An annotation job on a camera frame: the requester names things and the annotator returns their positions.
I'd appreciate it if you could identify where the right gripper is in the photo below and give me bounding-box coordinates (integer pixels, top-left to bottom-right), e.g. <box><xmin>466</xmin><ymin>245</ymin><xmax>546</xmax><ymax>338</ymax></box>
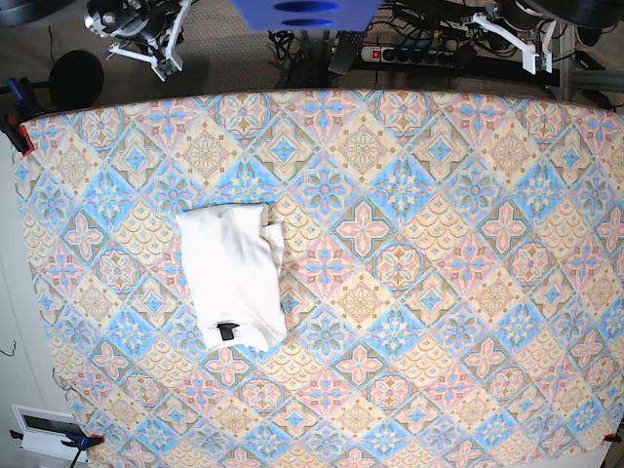
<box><xmin>84</xmin><ymin>0</ymin><xmax>182</xmax><ymax>47</ymax></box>

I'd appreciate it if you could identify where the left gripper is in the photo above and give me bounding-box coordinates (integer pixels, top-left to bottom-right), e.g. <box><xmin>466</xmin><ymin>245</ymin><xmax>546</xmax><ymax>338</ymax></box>
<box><xmin>491</xmin><ymin>0</ymin><xmax>552</xmax><ymax>32</ymax></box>

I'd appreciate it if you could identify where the white printed T-shirt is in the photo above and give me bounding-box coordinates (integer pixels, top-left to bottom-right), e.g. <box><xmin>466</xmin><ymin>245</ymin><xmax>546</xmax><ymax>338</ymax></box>
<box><xmin>175</xmin><ymin>203</ymin><xmax>288</xmax><ymax>352</ymax></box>

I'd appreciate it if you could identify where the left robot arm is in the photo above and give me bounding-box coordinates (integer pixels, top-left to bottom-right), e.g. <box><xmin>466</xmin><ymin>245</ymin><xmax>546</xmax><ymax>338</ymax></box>
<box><xmin>490</xmin><ymin>0</ymin><xmax>623</xmax><ymax>31</ymax></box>

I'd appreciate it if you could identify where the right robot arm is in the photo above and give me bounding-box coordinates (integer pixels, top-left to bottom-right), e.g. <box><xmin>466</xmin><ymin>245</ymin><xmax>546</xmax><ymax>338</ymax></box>
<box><xmin>1</xmin><ymin>0</ymin><xmax>192</xmax><ymax>42</ymax></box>

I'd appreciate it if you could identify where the black round stool base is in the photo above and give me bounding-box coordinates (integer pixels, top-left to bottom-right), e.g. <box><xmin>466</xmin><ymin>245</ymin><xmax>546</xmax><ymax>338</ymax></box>
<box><xmin>48</xmin><ymin>50</ymin><xmax>104</xmax><ymax>110</ymax></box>

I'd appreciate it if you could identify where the white power strip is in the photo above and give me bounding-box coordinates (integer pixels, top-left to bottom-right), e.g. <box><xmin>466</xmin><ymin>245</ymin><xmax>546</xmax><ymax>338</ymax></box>
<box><xmin>360</xmin><ymin>46</ymin><xmax>451</xmax><ymax>67</ymax></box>

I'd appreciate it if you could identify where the blue plastic bin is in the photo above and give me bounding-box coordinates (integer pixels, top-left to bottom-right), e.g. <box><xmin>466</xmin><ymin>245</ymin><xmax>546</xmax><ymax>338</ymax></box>
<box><xmin>231</xmin><ymin>0</ymin><xmax>381</xmax><ymax>32</ymax></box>

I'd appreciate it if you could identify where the red black table clamp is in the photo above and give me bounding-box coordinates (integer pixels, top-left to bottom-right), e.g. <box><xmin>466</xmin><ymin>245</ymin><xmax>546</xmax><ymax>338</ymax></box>
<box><xmin>1</xmin><ymin>78</ymin><xmax>33</xmax><ymax>156</ymax></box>

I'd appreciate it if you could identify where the patterned tablecloth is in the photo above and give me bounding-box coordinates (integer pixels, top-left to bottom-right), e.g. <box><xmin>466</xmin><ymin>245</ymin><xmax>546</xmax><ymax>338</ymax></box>
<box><xmin>14</xmin><ymin>91</ymin><xmax>623</xmax><ymax>467</ymax></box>

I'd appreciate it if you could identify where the blue orange spring clamp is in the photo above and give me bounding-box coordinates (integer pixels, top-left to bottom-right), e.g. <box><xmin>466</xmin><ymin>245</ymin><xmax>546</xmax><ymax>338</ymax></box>
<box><xmin>9</xmin><ymin>430</ymin><xmax>104</xmax><ymax>452</ymax></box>

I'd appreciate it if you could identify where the orange clamp at right edge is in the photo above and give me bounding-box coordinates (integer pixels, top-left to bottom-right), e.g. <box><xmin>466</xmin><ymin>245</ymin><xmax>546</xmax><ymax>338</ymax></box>
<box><xmin>604</xmin><ymin>433</ymin><xmax>622</xmax><ymax>444</ymax></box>

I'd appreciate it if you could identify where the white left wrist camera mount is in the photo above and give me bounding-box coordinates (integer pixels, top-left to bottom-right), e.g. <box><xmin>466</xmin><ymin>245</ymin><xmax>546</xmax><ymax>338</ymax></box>
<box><xmin>472</xmin><ymin>13</ymin><xmax>557</xmax><ymax>75</ymax></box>

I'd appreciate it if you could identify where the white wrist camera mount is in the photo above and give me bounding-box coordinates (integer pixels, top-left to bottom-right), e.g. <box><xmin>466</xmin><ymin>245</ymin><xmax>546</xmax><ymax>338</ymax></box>
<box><xmin>108</xmin><ymin>0</ymin><xmax>193</xmax><ymax>82</ymax></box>
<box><xmin>472</xmin><ymin>13</ymin><xmax>557</xmax><ymax>75</ymax></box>

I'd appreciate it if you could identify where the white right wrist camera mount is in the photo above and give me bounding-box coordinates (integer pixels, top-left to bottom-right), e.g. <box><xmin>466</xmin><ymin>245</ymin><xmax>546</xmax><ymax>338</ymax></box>
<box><xmin>108</xmin><ymin>0</ymin><xmax>193</xmax><ymax>82</ymax></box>

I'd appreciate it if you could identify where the white wall socket box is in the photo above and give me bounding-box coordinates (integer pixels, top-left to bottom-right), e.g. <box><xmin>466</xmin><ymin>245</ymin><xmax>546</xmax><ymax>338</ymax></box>
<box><xmin>9</xmin><ymin>404</ymin><xmax>84</xmax><ymax>466</ymax></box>

